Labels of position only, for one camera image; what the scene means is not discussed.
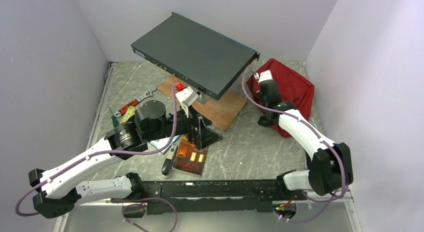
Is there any green treehouse book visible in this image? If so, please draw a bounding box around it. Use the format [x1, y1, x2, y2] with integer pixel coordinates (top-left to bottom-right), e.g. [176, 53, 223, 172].
[120, 106, 136, 124]

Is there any red handled adjustable wrench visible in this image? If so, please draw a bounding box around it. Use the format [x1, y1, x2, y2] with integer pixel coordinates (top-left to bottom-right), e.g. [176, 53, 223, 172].
[113, 86, 157, 117]

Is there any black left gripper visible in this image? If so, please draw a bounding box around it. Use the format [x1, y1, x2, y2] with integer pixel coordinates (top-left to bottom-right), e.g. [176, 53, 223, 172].
[146, 103, 223, 149]

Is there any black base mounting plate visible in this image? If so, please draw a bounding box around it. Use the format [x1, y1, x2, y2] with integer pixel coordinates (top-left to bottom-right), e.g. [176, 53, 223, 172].
[110, 180, 309, 215]

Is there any wooden base board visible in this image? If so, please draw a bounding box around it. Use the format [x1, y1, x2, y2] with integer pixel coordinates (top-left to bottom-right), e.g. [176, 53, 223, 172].
[157, 75, 248, 132]

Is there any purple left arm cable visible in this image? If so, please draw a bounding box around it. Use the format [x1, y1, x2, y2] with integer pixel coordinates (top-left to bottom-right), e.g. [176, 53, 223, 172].
[14, 83, 181, 217]

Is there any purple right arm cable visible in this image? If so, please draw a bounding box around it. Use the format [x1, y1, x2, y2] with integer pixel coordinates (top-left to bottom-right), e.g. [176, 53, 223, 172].
[241, 70, 350, 224]

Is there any red backpack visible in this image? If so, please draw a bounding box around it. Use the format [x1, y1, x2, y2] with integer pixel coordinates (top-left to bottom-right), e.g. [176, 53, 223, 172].
[256, 58, 315, 120]

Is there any green handled screwdriver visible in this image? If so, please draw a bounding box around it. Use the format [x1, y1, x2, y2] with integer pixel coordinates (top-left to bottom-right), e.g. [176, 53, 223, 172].
[108, 106, 119, 128]

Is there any beige black stapler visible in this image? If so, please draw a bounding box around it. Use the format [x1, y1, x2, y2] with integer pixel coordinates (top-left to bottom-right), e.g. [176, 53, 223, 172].
[161, 143, 178, 178]

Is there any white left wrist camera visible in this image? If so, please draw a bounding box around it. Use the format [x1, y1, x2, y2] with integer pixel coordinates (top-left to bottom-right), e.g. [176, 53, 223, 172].
[175, 86, 201, 107]

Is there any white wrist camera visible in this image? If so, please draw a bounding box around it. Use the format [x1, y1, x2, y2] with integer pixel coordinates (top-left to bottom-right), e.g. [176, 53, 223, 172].
[253, 70, 274, 84]
[175, 86, 201, 107]

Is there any dark DiCamillo book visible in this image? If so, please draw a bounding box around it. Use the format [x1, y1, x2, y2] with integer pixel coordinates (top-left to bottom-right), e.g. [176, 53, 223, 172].
[172, 135, 208, 176]

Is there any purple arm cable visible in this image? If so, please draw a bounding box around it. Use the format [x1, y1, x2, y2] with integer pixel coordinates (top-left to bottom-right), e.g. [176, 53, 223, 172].
[14, 83, 181, 217]
[241, 70, 350, 224]

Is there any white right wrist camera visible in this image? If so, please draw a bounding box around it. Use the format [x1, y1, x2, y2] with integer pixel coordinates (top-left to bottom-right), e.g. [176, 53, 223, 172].
[253, 70, 274, 84]

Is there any light blue notebook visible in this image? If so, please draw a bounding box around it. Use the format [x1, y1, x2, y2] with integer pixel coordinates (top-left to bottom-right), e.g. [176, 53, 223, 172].
[148, 137, 174, 154]

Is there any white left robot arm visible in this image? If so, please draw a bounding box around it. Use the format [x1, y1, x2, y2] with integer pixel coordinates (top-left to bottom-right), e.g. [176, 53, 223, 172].
[28, 100, 223, 218]

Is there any metal stand bracket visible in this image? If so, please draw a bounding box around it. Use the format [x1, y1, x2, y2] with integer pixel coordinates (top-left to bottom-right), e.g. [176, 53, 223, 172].
[197, 91, 210, 105]

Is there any aluminium frame rail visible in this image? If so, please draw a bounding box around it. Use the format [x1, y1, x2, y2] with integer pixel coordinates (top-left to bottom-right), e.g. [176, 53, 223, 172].
[53, 62, 119, 232]

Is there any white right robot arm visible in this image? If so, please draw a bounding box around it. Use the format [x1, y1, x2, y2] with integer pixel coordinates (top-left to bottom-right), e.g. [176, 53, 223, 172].
[258, 79, 354, 199]

